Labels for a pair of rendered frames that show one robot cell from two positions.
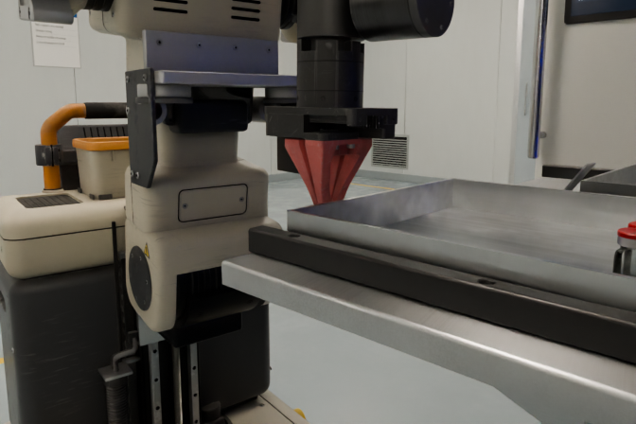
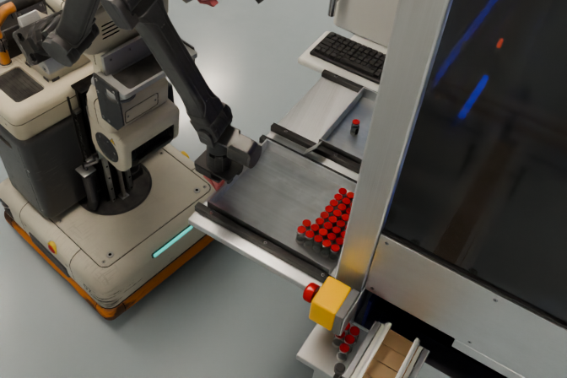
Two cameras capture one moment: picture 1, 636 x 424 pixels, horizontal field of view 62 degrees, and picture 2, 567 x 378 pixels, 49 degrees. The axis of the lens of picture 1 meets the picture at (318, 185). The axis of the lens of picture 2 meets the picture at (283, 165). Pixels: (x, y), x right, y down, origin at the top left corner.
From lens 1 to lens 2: 1.24 m
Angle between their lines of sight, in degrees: 41
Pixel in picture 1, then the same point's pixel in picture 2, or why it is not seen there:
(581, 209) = (311, 166)
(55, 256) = (41, 125)
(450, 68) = not seen: outside the picture
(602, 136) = (373, 8)
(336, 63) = (222, 162)
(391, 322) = (242, 251)
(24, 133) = not seen: outside the picture
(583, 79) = not seen: outside the picture
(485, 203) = (279, 152)
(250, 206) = (159, 100)
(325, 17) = (218, 152)
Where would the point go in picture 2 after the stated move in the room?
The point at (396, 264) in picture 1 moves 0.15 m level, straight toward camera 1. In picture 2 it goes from (243, 233) to (243, 288)
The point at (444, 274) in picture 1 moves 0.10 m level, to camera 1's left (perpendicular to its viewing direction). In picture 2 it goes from (255, 239) to (213, 244)
